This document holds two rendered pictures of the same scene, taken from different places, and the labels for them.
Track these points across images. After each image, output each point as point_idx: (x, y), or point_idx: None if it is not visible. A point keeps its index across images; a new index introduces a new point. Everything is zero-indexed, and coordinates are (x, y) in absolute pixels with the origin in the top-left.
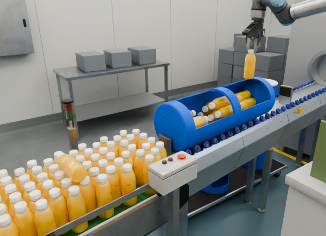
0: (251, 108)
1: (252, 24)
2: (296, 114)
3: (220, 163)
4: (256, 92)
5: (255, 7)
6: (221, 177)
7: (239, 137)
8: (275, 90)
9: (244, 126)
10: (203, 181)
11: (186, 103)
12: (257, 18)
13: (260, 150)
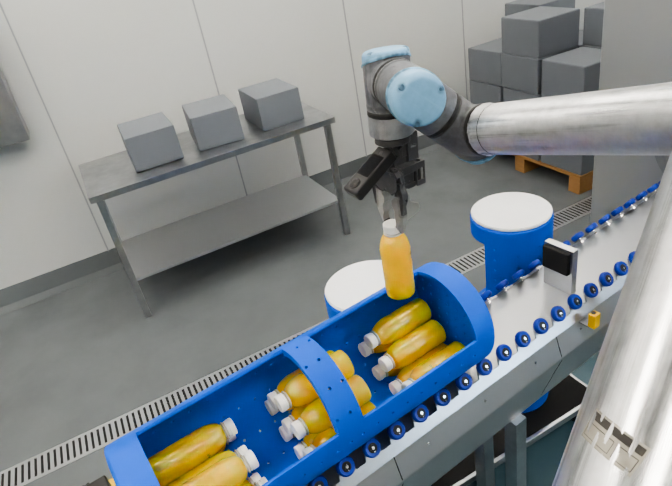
0: (401, 396)
1: (376, 158)
2: None
3: None
4: (448, 301)
5: (373, 109)
6: None
7: (381, 463)
8: (544, 235)
9: (396, 431)
10: None
11: (217, 393)
12: (386, 142)
13: (478, 440)
